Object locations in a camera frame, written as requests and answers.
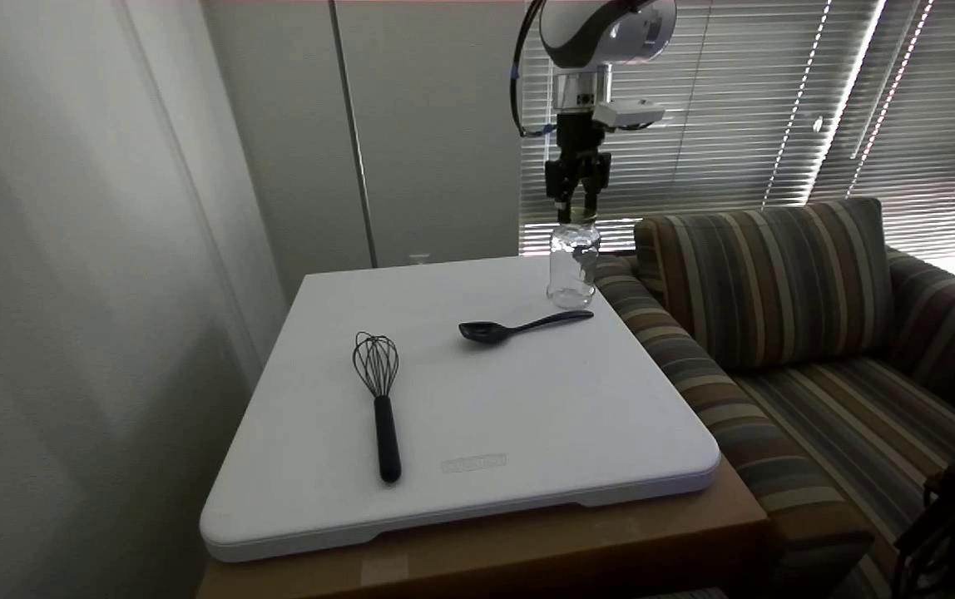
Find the grey cabinet door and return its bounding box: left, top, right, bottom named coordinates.
left=330, top=0, right=530, bottom=269
left=199, top=0, right=377, bottom=299

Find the striped fabric sofa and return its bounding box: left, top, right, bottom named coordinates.
left=587, top=248, right=955, bottom=599

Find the black plastic spoon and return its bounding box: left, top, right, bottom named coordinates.
left=455, top=308, right=595, bottom=350

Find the clear glass jar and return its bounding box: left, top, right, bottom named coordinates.
left=544, top=221, right=603, bottom=312

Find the white plastic table board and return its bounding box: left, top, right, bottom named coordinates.
left=197, top=255, right=722, bottom=567

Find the grey window blind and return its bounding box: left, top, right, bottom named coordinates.
left=804, top=0, right=955, bottom=287
left=517, top=0, right=887, bottom=259

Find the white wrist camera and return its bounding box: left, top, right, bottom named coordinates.
left=593, top=94, right=669, bottom=135

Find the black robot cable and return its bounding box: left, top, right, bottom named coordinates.
left=507, top=0, right=557, bottom=142

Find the black handled wire whisk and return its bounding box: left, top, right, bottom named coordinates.
left=350, top=330, right=405, bottom=487

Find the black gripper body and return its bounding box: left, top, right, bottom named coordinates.
left=551, top=106, right=610, bottom=192

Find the striped sofa cushion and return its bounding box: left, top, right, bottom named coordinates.
left=631, top=198, right=895, bottom=375

